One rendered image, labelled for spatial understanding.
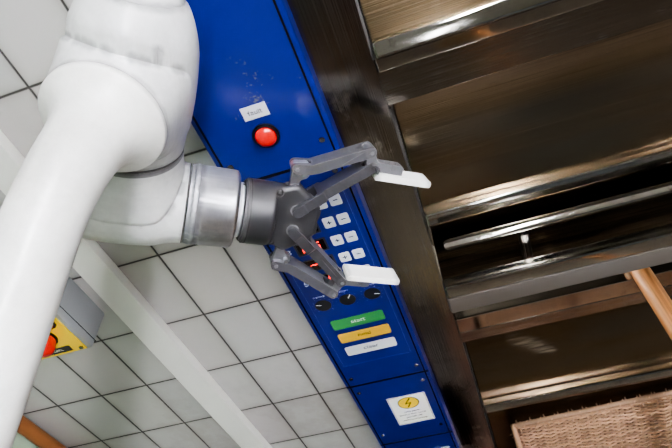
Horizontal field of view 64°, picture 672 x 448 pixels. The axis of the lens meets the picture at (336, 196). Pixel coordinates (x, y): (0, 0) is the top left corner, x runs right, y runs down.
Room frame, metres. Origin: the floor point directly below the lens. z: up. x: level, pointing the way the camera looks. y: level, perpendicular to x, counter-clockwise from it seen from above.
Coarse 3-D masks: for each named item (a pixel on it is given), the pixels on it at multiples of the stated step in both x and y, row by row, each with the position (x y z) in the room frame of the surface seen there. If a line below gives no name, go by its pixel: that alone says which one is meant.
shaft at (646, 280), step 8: (632, 272) 0.52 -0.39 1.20; (640, 272) 0.51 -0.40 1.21; (648, 272) 0.50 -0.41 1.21; (640, 280) 0.50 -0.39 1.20; (648, 280) 0.49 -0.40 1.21; (656, 280) 0.48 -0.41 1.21; (640, 288) 0.49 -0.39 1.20; (648, 288) 0.48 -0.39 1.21; (656, 288) 0.47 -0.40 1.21; (648, 296) 0.47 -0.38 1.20; (656, 296) 0.46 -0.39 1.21; (664, 296) 0.45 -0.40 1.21; (656, 304) 0.45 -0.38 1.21; (664, 304) 0.44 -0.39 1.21; (656, 312) 0.44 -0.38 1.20; (664, 312) 0.43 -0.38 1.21; (664, 320) 0.42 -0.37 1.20; (664, 328) 0.42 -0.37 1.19
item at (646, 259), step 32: (576, 192) 0.55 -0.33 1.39; (608, 192) 0.53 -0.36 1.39; (448, 224) 0.60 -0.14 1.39; (480, 224) 0.57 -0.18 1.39; (576, 224) 0.49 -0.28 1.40; (608, 224) 0.46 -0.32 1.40; (640, 224) 0.44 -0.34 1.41; (448, 256) 0.53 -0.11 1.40; (480, 256) 0.50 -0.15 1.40; (512, 256) 0.48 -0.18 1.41; (640, 256) 0.39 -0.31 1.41; (512, 288) 0.43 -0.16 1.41; (544, 288) 0.42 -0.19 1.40
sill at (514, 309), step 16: (656, 272) 0.52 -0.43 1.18; (560, 288) 0.56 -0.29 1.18; (576, 288) 0.55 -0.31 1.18; (592, 288) 0.54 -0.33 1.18; (608, 288) 0.53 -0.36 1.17; (624, 288) 0.52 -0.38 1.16; (496, 304) 0.58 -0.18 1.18; (512, 304) 0.57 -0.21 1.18; (528, 304) 0.56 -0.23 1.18; (544, 304) 0.55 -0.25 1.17; (560, 304) 0.55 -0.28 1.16; (576, 304) 0.54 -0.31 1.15; (464, 320) 0.58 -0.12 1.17; (480, 320) 0.58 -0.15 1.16; (496, 320) 0.57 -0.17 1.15; (512, 320) 0.57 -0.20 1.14
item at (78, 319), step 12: (72, 288) 0.69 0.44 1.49; (72, 300) 0.68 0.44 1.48; (84, 300) 0.69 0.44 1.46; (60, 312) 0.64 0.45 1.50; (72, 312) 0.66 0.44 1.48; (84, 312) 0.68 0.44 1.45; (96, 312) 0.69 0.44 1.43; (60, 324) 0.64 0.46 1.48; (72, 324) 0.64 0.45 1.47; (84, 324) 0.66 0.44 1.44; (96, 324) 0.68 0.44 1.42; (60, 336) 0.64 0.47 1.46; (72, 336) 0.64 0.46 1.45; (84, 336) 0.64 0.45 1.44; (60, 348) 0.65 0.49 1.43; (72, 348) 0.64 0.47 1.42; (84, 348) 0.64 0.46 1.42
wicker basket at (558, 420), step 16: (624, 400) 0.50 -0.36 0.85; (640, 400) 0.48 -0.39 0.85; (656, 400) 0.48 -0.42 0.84; (544, 416) 0.53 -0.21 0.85; (560, 416) 0.52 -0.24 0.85; (576, 416) 0.51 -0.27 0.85; (592, 416) 0.50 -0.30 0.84; (624, 416) 0.48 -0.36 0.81; (640, 416) 0.48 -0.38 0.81; (656, 416) 0.47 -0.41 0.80; (512, 432) 0.53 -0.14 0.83; (528, 432) 0.53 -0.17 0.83; (544, 432) 0.52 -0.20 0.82; (560, 432) 0.51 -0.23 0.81; (576, 432) 0.50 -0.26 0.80; (592, 432) 0.49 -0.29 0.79; (608, 432) 0.48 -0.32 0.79; (624, 432) 0.47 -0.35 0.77; (640, 432) 0.47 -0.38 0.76; (656, 432) 0.46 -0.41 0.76
